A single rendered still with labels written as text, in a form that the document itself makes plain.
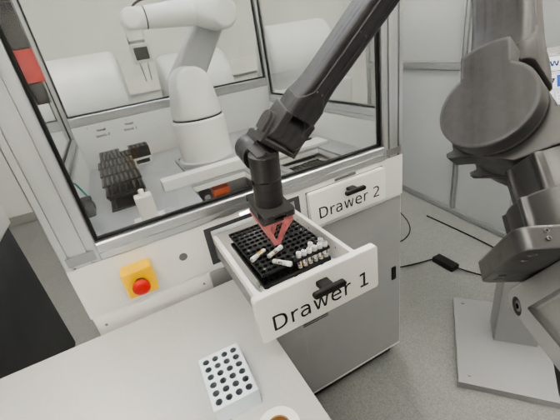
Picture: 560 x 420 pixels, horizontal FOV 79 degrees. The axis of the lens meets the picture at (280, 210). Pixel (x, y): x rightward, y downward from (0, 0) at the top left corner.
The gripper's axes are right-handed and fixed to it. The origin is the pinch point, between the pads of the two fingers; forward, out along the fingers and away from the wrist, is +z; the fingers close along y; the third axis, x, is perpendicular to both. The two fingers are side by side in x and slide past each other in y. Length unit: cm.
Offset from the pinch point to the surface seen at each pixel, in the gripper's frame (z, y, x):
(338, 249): 9.4, -1.6, -15.6
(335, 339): 70, 14, -25
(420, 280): 103, 42, -102
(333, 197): 10.7, 20.7, -29.0
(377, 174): 9, 22, -46
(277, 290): 3.0, -11.3, 5.0
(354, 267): 5.7, -11.4, -12.8
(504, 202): 80, 49, -174
